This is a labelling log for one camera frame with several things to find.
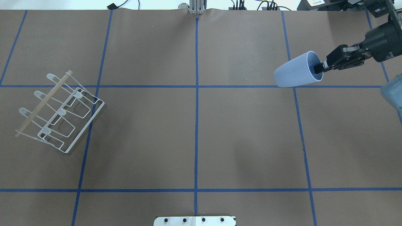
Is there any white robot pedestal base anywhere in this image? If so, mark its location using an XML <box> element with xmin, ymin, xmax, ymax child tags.
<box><xmin>153</xmin><ymin>216</ymin><xmax>237</xmax><ymax>226</ymax></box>

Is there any light blue plastic cup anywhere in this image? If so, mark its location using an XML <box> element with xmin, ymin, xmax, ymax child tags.
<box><xmin>273</xmin><ymin>51</ymin><xmax>323</xmax><ymax>88</ymax></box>

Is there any small black puck device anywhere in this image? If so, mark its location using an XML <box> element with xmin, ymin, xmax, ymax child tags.
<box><xmin>107</xmin><ymin>3</ymin><xmax>118</xmax><ymax>10</ymax></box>

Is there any white wire cup holder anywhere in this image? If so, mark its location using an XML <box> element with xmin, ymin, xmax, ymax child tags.
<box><xmin>15</xmin><ymin>70</ymin><xmax>105</xmax><ymax>153</ymax></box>

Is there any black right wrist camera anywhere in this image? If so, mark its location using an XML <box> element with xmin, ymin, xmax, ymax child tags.
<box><xmin>363</xmin><ymin>0</ymin><xmax>395</xmax><ymax>18</ymax></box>

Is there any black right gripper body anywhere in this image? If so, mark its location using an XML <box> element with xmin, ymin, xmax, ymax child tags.
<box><xmin>343</xmin><ymin>21</ymin><xmax>402</xmax><ymax>69</ymax></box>

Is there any aluminium frame post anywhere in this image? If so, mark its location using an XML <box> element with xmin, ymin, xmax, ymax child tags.
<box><xmin>188</xmin><ymin>0</ymin><xmax>207</xmax><ymax>14</ymax></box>

